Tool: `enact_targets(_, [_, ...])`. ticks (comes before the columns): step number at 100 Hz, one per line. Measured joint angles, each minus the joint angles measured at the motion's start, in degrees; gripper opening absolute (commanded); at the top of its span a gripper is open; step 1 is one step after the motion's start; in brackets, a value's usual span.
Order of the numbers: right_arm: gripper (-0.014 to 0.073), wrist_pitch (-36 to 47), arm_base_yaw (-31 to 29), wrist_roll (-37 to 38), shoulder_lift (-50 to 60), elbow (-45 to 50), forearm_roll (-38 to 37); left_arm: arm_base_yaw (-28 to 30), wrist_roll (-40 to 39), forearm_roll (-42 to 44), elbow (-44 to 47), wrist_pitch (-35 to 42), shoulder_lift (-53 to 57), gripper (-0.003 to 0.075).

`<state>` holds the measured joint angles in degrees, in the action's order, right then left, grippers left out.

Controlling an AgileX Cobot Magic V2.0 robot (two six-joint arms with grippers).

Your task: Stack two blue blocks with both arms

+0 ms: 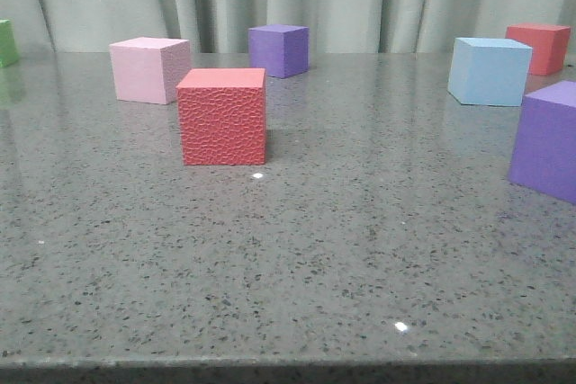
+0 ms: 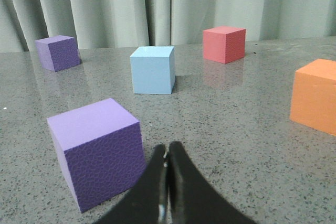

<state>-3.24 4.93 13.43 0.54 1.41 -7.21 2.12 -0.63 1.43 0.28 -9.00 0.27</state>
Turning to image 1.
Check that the light blue foam cube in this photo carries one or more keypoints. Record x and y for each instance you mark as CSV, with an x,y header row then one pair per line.
x,y
487,71

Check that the textured red foam cube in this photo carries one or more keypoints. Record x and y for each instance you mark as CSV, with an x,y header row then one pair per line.
x,y
222,116

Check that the far purple foam cube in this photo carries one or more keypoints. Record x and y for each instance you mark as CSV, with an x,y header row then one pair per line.
x,y
282,50

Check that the purple foam cube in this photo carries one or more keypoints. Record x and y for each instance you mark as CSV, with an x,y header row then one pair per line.
x,y
282,50
543,157

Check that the pink foam cube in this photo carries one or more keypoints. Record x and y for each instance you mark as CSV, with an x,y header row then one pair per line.
x,y
147,70

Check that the near purple foam cube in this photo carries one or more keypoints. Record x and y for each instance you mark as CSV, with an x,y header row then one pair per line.
x,y
543,157

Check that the far red foam cube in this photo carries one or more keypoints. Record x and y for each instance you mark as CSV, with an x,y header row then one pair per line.
x,y
548,41

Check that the green foam cube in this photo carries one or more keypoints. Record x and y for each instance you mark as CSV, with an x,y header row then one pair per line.
x,y
8,51

